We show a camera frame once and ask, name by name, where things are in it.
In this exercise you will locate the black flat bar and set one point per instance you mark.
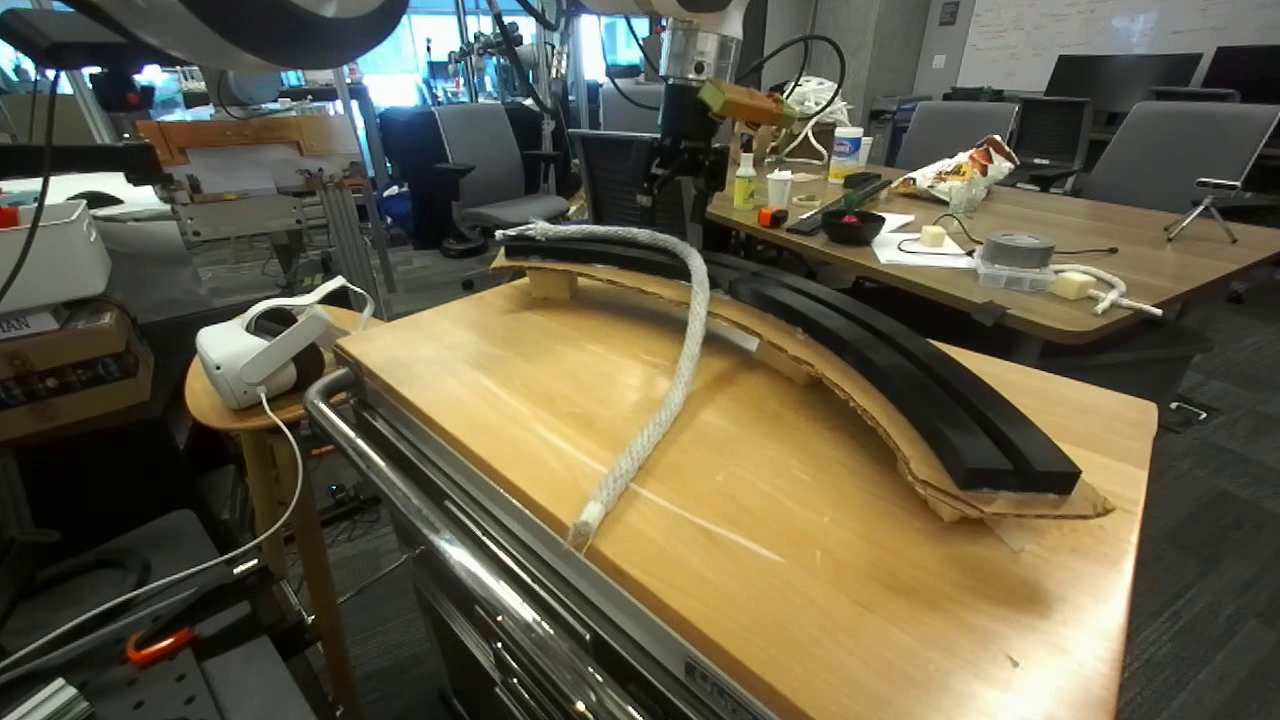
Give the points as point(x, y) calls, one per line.
point(833, 201)

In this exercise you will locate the black flat panel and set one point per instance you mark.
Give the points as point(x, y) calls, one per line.
point(64, 40)

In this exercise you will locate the small white cup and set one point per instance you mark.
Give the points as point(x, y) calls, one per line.
point(781, 190)

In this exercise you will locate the small orange object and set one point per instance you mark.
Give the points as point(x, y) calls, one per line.
point(770, 219)

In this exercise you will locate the white device box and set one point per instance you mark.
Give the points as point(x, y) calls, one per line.
point(47, 261)

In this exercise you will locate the aluminium wooden rack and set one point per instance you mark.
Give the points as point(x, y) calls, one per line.
point(255, 175)

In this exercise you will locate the chips bag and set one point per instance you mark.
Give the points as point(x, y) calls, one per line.
point(973, 165)

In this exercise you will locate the wooden office desk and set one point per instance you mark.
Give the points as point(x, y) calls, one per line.
point(1173, 261)

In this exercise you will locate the black curved track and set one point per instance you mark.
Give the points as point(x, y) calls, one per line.
point(932, 400)

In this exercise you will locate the black bowl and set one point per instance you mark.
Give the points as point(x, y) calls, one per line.
point(853, 225)

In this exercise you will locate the white bottle blue label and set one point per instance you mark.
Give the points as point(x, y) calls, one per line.
point(845, 153)

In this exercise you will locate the black monitor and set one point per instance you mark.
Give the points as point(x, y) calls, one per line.
point(1122, 74)
point(1246, 74)

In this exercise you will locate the cream cylinder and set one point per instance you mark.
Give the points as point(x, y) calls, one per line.
point(932, 238)

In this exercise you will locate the grey tape roll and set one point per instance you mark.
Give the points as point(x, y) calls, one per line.
point(1016, 255)

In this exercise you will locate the grey office chair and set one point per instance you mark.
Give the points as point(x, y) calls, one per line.
point(955, 130)
point(1173, 153)
point(487, 153)

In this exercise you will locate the dark mesh chair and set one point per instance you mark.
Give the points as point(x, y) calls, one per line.
point(621, 180)

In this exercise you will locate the round wooden stool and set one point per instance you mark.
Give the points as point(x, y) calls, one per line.
point(203, 400)

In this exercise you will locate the black office chair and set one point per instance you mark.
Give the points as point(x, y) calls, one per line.
point(407, 175)

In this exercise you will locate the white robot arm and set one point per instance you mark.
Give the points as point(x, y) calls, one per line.
point(265, 26)

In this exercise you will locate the wrist camera yellow mount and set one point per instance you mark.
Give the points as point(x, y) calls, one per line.
point(747, 104)

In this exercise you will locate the clear plastic box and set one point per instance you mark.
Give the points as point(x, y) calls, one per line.
point(1023, 283)

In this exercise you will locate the brown cardboard box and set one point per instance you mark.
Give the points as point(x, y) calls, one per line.
point(64, 374)

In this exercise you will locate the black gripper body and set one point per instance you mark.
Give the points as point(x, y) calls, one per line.
point(692, 135)

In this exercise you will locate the black optical breadboard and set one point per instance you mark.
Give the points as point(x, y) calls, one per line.
point(135, 681)

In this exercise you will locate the white paper sheet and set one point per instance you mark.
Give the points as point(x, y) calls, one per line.
point(943, 257)

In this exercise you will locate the white VR headset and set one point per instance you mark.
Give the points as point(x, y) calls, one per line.
point(263, 353)

